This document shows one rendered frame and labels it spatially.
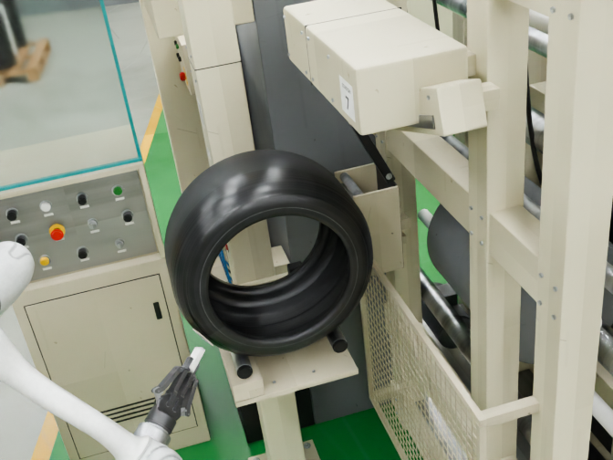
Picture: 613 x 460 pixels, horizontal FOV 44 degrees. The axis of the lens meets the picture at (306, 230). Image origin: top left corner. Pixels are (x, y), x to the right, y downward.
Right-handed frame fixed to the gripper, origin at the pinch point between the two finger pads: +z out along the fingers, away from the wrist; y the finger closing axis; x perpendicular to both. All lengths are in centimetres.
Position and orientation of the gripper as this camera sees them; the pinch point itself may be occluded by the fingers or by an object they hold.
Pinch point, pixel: (193, 360)
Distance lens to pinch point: 207.9
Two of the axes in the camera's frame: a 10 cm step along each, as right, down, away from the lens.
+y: 5.8, 6.3, 5.2
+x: 7.2, -0.9, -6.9
